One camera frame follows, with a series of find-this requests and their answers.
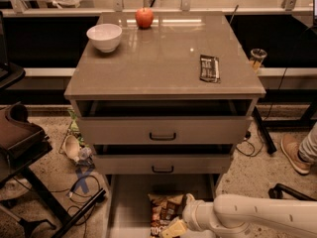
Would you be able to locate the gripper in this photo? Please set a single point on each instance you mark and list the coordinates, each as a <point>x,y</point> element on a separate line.
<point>190,213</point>

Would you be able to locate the brown chip bag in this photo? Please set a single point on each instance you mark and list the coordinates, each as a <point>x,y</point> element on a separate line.
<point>164,208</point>

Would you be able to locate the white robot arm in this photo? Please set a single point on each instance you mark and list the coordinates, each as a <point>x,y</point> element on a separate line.
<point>230,215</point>

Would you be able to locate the open bottom drawer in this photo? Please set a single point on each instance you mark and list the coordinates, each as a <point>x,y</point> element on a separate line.
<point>129,208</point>

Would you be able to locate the grey drawer cabinet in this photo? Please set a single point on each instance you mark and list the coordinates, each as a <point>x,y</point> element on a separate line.
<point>163,63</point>

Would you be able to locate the black office chair base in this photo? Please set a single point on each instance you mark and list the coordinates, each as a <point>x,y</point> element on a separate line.
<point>280,189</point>

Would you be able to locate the black metal floor bar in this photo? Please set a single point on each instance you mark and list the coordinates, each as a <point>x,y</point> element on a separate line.
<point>271,148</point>

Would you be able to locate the tan sneaker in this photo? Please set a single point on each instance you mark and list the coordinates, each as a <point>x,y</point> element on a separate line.
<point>290,148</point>

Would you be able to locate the person's leg in jeans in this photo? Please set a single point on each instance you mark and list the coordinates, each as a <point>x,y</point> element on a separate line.
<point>308,147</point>

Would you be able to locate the crumpled trash on floor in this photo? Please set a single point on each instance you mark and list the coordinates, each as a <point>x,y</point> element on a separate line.
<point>73,145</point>

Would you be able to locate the black snack bar wrapper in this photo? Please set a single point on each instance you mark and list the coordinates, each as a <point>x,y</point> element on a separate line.
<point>209,69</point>

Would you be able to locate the plastic cup with drink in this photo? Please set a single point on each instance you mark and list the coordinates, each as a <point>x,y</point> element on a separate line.
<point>257,57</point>

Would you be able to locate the dark side table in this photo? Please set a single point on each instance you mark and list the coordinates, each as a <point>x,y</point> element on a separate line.
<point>23,143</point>

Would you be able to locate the white bowl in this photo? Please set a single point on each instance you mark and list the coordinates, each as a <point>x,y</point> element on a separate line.
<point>105,37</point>

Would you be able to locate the red apple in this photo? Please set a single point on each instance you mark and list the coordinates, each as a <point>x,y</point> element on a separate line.
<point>144,17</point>

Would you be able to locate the middle drawer with handle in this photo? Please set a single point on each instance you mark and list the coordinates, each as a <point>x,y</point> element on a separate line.
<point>162,159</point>

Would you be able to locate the drawer with handle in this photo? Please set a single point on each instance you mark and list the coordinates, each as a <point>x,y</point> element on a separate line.
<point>162,159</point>
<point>179,122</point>

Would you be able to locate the top drawer with handle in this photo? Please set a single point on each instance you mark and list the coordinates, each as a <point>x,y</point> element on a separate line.
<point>179,122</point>

